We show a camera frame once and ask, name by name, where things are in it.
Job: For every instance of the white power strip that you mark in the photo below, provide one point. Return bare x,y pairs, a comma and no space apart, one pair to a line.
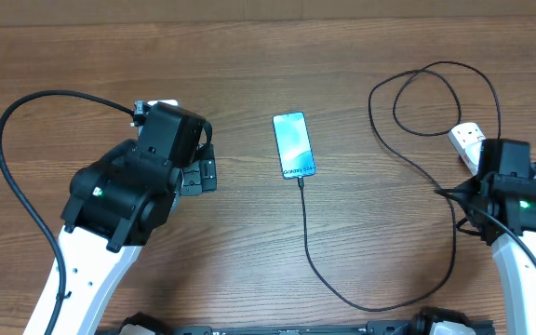
467,140

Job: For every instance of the Samsung Galaxy smartphone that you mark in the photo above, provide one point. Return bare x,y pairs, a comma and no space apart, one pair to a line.
294,146

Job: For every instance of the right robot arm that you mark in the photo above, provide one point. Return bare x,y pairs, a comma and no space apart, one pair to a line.
500,202

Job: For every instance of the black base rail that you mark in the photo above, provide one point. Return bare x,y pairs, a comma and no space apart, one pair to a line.
429,320

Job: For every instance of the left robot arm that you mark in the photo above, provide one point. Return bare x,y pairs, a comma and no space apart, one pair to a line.
115,204

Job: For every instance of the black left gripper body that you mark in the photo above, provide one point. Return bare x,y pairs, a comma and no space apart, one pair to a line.
202,178

